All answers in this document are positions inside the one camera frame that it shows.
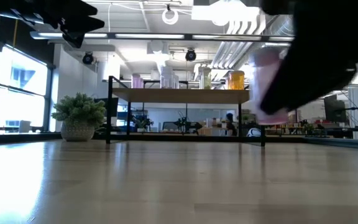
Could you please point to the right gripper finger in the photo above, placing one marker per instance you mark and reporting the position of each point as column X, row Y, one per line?
column 312, row 74

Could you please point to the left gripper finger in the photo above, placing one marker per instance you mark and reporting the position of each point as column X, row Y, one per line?
column 79, row 25
column 70, row 8

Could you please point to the orange pill bottle white cap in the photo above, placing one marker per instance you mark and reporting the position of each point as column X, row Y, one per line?
column 237, row 81

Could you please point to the clear bottle with pink capsules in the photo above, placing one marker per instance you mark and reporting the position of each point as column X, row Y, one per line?
column 176, row 82

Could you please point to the black computer monitor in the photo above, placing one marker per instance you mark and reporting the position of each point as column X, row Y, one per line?
column 334, row 109

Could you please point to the long ceiling light bar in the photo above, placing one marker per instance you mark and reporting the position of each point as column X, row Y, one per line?
column 151, row 36

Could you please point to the large black-framed window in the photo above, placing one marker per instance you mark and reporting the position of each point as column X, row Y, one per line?
column 20, row 93

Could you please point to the potted green plant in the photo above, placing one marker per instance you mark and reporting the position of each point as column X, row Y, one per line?
column 79, row 112

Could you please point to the person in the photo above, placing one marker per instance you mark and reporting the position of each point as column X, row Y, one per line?
column 230, row 124

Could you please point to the small green desk plant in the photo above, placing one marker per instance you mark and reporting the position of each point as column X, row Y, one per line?
column 141, row 123

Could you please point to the small black desktop robot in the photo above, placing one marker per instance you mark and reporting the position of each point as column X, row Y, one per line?
column 186, row 126

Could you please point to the silver ventilation duct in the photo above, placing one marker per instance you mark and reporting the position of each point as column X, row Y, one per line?
column 278, row 28

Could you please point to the wooden shelf black metal frame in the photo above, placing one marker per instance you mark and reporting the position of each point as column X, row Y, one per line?
column 179, row 96

